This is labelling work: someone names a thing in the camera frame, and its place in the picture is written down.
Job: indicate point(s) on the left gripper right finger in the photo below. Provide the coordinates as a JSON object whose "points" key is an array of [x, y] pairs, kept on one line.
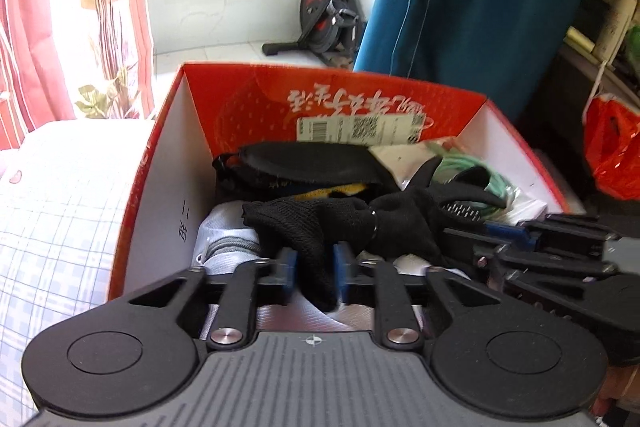
{"points": [[489, 352]]}

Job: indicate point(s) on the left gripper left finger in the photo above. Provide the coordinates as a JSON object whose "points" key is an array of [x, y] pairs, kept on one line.
{"points": [[138, 351]]}

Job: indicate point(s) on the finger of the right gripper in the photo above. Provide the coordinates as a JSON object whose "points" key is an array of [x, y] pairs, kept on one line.
{"points": [[557, 234], [503, 261]]}

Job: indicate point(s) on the black knit glove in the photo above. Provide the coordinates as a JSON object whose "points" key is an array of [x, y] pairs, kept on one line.
{"points": [[390, 226]]}

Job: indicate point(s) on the red plastic bag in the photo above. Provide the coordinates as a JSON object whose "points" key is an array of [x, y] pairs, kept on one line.
{"points": [[612, 143]]}

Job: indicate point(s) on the dark shelf unit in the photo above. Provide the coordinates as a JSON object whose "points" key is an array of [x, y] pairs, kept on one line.
{"points": [[553, 119]]}

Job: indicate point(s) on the checked strawberry tablecloth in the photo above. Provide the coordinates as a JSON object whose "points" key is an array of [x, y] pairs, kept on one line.
{"points": [[63, 194]]}

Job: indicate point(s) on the black padded eye mask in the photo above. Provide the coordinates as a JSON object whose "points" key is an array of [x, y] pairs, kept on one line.
{"points": [[271, 170]]}

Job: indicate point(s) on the red strawberry cardboard box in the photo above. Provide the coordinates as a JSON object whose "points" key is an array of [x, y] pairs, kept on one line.
{"points": [[213, 109]]}

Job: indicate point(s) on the black exercise bike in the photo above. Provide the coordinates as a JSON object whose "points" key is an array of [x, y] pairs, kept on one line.
{"points": [[332, 30]]}

